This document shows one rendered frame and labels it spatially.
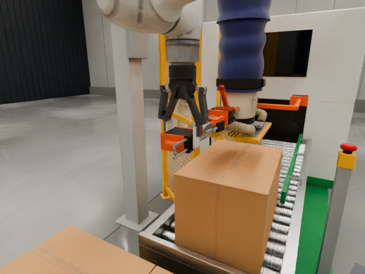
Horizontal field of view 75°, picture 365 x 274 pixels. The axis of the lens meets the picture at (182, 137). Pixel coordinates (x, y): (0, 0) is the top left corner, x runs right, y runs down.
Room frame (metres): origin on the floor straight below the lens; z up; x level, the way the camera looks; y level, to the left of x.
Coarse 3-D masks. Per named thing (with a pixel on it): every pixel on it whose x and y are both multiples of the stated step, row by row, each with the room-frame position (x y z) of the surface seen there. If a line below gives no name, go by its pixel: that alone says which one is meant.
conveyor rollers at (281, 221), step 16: (256, 144) 2.63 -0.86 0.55; (272, 144) 2.63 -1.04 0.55; (288, 144) 2.63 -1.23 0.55; (304, 144) 2.63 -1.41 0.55; (288, 160) 2.12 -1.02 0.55; (288, 192) 1.53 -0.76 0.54; (288, 208) 1.36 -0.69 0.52; (272, 224) 1.16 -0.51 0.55; (288, 224) 1.19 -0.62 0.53; (272, 240) 1.06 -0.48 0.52; (272, 256) 0.92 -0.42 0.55; (272, 272) 0.83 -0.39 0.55
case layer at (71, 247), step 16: (48, 240) 1.03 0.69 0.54; (64, 240) 1.03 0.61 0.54; (80, 240) 1.03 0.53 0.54; (96, 240) 1.03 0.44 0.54; (32, 256) 0.93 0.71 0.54; (48, 256) 0.93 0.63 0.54; (64, 256) 0.93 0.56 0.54; (80, 256) 0.93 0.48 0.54; (96, 256) 0.93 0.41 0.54; (112, 256) 0.93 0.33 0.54; (128, 256) 0.93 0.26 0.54; (0, 272) 0.83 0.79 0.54; (16, 272) 0.83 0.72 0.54; (32, 272) 0.83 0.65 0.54; (48, 272) 0.83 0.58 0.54; (64, 272) 0.83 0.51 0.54; (80, 272) 0.83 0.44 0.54; (96, 272) 0.83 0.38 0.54; (112, 272) 0.83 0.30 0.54; (128, 272) 0.83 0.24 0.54; (144, 272) 0.83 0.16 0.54; (160, 272) 0.83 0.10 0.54
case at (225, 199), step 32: (192, 160) 1.13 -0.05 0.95; (224, 160) 1.13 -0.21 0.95; (256, 160) 1.13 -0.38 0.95; (192, 192) 0.93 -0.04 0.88; (224, 192) 0.86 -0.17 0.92; (256, 192) 0.81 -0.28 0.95; (192, 224) 0.93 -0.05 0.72; (224, 224) 0.86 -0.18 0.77; (256, 224) 0.80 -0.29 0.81; (224, 256) 0.86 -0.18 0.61; (256, 256) 0.80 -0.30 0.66
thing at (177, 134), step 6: (168, 132) 0.66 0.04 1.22; (174, 132) 0.66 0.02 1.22; (180, 132) 0.66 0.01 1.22; (186, 132) 0.65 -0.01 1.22; (162, 138) 0.65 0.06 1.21; (168, 138) 0.64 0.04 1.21; (174, 138) 0.63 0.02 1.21; (180, 138) 0.62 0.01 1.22; (162, 144) 0.65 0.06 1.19; (168, 150) 0.64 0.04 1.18; (180, 150) 0.62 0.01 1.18
